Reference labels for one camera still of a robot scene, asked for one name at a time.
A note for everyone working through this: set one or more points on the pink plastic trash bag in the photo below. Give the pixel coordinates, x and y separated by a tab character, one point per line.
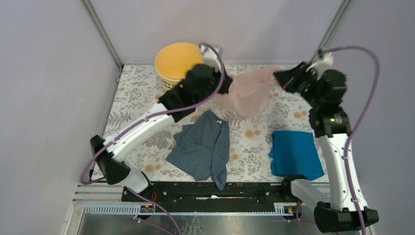
249	93

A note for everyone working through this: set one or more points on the grey-blue shirt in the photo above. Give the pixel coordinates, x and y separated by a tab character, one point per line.
202	149

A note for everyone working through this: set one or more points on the bright blue cloth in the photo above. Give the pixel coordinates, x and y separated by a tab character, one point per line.
294	153

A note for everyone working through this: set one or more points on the left aluminium frame post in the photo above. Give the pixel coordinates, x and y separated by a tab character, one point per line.
102	33

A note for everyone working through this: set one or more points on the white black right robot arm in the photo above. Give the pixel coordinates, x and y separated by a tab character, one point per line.
345	209

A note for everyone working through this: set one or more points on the aluminium frame post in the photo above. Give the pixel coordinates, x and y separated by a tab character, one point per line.
102	33
332	27

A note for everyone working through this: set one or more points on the right aluminium frame post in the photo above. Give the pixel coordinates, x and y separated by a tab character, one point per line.
332	27

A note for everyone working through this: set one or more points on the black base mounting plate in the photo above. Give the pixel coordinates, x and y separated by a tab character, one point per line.
189	194

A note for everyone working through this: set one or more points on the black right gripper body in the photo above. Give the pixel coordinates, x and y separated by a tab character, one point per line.
313	100

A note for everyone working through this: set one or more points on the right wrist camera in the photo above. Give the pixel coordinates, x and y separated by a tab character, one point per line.
324	60

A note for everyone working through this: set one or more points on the yellow plastic trash bin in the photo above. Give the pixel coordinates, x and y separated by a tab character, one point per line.
173	62

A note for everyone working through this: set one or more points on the slotted cable duct rail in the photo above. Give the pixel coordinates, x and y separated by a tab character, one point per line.
272	209

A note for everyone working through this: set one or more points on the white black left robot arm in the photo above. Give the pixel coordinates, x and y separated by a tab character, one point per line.
110	153

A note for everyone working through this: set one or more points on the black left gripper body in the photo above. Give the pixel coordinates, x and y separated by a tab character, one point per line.
215	84

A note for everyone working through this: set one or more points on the floral table mat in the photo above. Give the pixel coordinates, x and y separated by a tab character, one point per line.
250	138

